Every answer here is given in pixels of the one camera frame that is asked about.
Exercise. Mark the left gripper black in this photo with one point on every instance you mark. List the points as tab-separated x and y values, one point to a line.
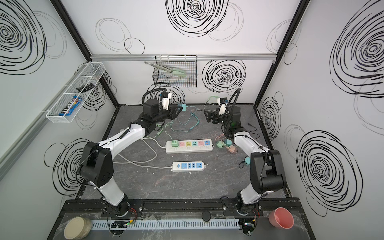
173	111

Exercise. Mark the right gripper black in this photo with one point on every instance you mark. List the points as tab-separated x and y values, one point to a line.
214	116

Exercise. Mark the pink charger plug with cable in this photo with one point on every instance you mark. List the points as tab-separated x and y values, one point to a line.
232	149

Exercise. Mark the large multicolour power strip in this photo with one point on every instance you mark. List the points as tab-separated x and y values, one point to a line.
190	146

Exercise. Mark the small blue white power strip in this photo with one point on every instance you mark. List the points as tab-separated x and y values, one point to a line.
188	166

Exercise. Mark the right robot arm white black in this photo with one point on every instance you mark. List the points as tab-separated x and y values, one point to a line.
267	174

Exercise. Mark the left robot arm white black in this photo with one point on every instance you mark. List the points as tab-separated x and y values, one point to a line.
97	166

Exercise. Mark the blue candy packet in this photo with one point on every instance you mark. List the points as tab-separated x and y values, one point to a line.
71	106

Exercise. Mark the black round knob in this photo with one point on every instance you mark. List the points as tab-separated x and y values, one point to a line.
206	216

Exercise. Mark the pink plastic cup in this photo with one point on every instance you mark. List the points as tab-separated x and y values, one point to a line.
281	218

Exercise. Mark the round beige lid container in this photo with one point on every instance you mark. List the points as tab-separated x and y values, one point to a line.
77	228

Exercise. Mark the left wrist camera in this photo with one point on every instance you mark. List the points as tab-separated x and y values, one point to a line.
166	97

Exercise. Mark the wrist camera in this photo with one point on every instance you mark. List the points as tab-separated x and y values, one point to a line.
222	106
166	97

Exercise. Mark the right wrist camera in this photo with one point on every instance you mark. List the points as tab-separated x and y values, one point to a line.
222	106

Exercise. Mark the black wire basket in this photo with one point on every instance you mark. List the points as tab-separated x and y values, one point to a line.
188	63

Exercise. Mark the white wire shelf basket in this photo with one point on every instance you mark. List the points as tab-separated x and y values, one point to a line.
88	73

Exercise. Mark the white slotted cable duct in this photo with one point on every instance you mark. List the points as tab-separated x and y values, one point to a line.
191	224

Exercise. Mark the black front rail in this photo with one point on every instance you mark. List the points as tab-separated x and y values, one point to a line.
136	208

